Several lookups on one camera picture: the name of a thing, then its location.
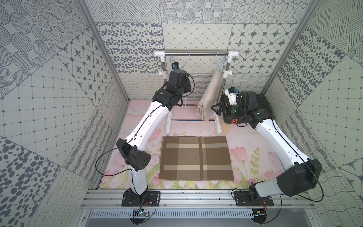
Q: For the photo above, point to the white steel clothes rack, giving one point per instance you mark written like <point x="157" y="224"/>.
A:
<point x="201" y="83"/>

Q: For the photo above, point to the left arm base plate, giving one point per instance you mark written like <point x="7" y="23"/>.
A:
<point x="148" y="198"/>

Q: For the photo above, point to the green circuit board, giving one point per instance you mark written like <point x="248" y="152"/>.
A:
<point x="141" y="213"/>

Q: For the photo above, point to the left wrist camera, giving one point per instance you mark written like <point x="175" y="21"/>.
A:
<point x="175" y="65"/>

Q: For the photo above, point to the black plastic tool case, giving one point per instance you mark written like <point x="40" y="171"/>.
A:
<point x="252" y="109"/>

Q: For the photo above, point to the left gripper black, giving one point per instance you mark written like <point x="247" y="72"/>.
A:
<point x="176" y="71"/>

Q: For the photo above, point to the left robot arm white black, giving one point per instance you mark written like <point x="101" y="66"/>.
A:
<point x="132" y="148"/>

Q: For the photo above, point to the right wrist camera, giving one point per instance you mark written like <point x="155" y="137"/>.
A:
<point x="232" y="94"/>

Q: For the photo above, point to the aluminium mounting rail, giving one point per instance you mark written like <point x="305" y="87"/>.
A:
<point x="190" y="199"/>

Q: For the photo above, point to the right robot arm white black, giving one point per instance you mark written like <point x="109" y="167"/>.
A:
<point x="300" y="174"/>

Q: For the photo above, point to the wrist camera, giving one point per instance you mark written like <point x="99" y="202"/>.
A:
<point x="175" y="65"/>
<point x="232" y="94"/>

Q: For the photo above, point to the right black controller box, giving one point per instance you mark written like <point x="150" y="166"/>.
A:
<point x="259" y="216"/>

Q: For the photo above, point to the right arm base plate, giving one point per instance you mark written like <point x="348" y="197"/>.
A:
<point x="249" y="200"/>

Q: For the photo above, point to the light blue wire hanger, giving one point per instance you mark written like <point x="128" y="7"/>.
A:
<point x="185" y="61"/>
<point x="216" y="69"/>

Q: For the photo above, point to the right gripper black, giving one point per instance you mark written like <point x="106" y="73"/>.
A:
<point x="224" y="106"/>

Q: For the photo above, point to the beige wool scarf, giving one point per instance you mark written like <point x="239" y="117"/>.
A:
<point x="209" y="97"/>

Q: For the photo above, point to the brown plaid scarf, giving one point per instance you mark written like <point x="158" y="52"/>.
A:
<point x="195" y="159"/>

